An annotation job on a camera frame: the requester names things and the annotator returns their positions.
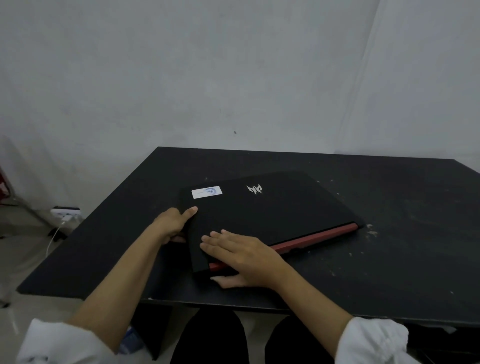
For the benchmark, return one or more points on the person's right hand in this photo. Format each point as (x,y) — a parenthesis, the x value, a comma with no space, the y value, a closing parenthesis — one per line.
(255,262)

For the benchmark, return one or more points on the person's left hand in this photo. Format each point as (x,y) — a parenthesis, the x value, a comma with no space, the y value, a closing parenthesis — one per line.
(169,224)

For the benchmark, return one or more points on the person's right little finger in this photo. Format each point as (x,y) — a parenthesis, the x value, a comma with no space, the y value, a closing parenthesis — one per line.
(237,236)

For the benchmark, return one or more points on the person's right thumb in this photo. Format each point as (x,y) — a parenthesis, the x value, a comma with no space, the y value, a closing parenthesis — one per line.
(227,281)

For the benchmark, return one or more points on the person's right middle finger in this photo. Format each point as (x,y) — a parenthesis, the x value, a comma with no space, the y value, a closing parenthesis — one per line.
(221,244)

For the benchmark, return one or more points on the person's left thumb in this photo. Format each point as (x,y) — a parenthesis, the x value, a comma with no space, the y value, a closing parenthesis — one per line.
(188,214)

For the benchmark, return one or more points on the black laptop with red hinge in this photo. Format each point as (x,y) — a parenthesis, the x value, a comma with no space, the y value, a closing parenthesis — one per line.
(285,210)

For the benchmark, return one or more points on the person's right forearm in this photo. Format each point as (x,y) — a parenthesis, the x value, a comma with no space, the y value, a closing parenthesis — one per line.
(315,307)

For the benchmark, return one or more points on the person's left forearm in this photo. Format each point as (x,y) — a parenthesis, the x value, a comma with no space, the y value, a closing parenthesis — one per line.
(120,285)

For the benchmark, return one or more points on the person's left leg black trousers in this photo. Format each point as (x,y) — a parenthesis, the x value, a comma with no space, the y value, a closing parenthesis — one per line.
(210,337)

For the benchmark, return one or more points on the person's leg black trousers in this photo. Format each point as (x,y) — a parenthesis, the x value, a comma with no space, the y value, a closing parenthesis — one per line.
(296,345)
(210,337)

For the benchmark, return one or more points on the person's right leg black trousers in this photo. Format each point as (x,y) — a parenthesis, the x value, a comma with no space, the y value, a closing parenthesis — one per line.
(296,345)

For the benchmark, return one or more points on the pale blue plastic bottle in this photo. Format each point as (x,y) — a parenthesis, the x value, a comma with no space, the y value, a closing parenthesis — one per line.
(131,341)

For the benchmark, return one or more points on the white power strip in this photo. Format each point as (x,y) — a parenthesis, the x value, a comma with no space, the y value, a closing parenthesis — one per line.
(66,212)

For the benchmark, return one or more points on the white right sleeve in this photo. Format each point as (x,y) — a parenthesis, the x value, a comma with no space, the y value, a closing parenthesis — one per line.
(371,343)

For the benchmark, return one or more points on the white sleeve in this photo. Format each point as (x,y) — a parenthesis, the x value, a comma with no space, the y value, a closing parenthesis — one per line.
(371,343)
(56,345)

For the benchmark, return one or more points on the white left sleeve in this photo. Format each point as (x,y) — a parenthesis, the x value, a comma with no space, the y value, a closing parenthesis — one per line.
(56,345)

